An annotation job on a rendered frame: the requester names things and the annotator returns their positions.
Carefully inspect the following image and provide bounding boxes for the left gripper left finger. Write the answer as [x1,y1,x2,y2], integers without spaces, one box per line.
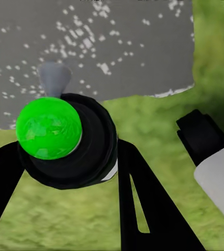
[0,141,25,218]

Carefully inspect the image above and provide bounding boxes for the insectifuge atomizer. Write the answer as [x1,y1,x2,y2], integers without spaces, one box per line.
[16,62,118,190]

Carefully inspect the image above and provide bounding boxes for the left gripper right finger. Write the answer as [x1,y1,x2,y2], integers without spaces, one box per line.
[117,139,206,251]

